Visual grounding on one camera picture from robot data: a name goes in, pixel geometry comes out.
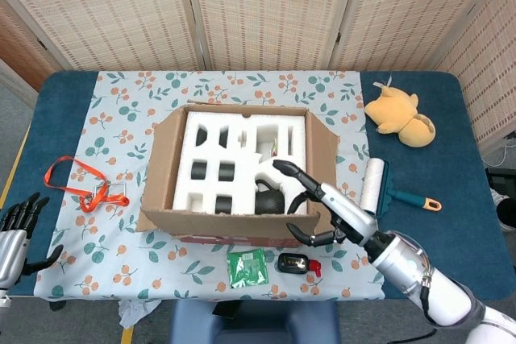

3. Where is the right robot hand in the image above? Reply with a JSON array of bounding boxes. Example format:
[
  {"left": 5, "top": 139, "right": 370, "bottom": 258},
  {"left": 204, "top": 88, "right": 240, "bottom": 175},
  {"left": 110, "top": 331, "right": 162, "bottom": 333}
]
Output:
[{"left": 273, "top": 159, "right": 382, "bottom": 248}]

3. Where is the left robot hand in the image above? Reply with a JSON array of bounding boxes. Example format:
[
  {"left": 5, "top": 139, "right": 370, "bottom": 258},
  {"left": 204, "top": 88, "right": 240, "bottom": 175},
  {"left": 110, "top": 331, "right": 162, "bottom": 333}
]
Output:
[{"left": 0, "top": 193, "right": 65, "bottom": 292}]

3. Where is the red cardboard shipping box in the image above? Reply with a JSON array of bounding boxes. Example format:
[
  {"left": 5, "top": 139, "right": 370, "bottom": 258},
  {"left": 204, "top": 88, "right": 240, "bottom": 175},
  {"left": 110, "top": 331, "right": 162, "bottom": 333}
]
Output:
[{"left": 135, "top": 104, "right": 342, "bottom": 248}]

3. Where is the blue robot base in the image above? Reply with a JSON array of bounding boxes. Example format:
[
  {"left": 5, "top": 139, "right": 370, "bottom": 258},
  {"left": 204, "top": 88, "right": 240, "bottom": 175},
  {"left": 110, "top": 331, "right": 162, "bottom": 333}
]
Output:
[{"left": 169, "top": 299, "right": 342, "bottom": 344}]

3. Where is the white foam insert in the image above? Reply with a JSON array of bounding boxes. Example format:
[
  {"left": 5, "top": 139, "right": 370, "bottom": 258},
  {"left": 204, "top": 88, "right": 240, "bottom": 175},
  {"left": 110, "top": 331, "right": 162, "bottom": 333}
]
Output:
[{"left": 172, "top": 111, "right": 310, "bottom": 216}]

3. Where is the black ink bottle red cap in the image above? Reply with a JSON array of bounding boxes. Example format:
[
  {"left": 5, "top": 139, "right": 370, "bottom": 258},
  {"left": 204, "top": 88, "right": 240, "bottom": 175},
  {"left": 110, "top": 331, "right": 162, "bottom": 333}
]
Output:
[{"left": 277, "top": 252, "right": 323, "bottom": 279}]

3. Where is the black teapot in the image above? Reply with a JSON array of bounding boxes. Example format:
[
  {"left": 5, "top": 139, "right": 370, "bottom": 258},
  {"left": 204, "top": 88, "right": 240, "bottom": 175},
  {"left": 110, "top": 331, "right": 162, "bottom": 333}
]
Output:
[{"left": 254, "top": 179, "right": 287, "bottom": 215}]

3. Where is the yellow plush toy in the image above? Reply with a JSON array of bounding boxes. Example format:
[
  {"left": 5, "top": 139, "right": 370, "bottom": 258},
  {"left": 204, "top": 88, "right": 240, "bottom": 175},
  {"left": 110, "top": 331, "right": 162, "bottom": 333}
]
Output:
[{"left": 364, "top": 73, "right": 437, "bottom": 148}]

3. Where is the green foil sachet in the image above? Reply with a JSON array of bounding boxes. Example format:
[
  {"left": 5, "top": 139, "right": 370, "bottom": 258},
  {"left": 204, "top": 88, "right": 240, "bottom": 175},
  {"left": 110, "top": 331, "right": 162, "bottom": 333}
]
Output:
[{"left": 225, "top": 249, "right": 270, "bottom": 289}]

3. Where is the clear badge holder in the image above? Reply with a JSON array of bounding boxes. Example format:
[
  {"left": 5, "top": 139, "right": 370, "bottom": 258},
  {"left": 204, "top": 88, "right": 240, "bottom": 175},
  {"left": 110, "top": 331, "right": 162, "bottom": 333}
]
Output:
[{"left": 93, "top": 180, "right": 127, "bottom": 200}]

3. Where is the crumpled white paper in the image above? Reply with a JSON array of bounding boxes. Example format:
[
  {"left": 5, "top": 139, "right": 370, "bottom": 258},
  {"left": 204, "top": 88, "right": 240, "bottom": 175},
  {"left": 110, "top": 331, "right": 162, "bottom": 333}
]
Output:
[{"left": 117, "top": 299, "right": 162, "bottom": 329}]

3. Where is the black item beside table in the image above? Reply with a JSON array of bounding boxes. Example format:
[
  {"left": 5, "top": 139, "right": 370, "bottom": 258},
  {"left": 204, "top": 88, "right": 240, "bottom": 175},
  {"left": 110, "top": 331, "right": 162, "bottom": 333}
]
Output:
[{"left": 485, "top": 166, "right": 516, "bottom": 234}]

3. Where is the floral print tablecloth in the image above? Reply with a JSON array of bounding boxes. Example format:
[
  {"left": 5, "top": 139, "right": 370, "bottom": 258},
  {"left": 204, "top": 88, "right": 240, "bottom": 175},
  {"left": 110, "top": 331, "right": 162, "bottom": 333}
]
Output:
[{"left": 34, "top": 69, "right": 386, "bottom": 303}]

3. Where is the woven folding screen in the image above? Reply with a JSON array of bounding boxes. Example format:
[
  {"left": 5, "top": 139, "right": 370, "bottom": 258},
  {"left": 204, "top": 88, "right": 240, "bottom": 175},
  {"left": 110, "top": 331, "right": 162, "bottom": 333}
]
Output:
[{"left": 0, "top": 0, "right": 516, "bottom": 147}]

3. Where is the teal handled lint roller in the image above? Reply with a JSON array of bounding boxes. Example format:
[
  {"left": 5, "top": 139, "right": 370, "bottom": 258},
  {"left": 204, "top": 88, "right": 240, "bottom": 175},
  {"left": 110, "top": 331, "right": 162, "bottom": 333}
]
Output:
[{"left": 357, "top": 157, "right": 443, "bottom": 220}]

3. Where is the orange ribbon lanyard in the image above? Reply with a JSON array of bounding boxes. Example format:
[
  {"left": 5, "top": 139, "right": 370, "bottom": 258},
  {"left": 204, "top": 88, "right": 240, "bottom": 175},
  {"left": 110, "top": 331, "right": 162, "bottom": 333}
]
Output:
[{"left": 43, "top": 155, "right": 131, "bottom": 213}]

